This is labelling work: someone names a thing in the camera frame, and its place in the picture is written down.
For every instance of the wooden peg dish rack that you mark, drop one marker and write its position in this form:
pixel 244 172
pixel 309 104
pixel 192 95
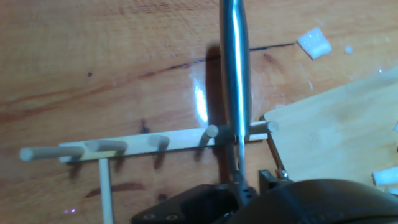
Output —
pixel 140 144

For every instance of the steel cleaver knife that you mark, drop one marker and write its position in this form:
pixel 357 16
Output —
pixel 234 62

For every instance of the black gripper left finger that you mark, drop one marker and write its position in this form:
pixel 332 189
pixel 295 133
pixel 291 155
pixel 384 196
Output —
pixel 192 205

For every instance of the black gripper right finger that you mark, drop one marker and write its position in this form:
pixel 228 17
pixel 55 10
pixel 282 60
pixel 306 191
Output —
pixel 272 182

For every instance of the wooden cutting board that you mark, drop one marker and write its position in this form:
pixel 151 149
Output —
pixel 335 130

